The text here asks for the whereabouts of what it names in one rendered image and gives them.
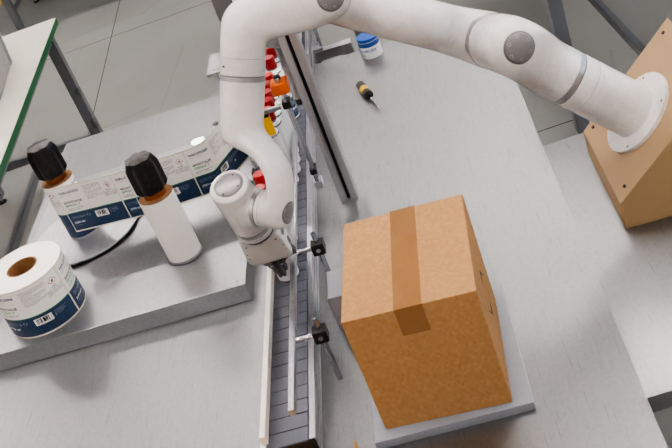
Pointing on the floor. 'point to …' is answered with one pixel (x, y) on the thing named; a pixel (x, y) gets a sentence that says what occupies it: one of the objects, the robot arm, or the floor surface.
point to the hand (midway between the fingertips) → (279, 266)
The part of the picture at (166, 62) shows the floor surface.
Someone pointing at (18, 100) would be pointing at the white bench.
